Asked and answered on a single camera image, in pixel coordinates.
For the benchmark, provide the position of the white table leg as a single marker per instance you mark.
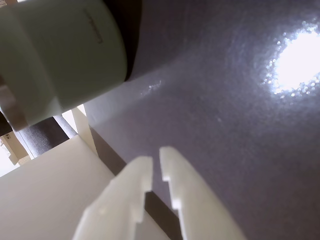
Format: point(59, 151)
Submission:
point(83, 127)

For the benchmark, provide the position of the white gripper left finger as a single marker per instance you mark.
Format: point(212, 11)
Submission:
point(117, 207)

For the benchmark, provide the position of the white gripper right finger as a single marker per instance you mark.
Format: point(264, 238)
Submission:
point(200, 200)

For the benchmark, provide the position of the white ceramic cup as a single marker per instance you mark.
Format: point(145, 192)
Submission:
point(60, 60)

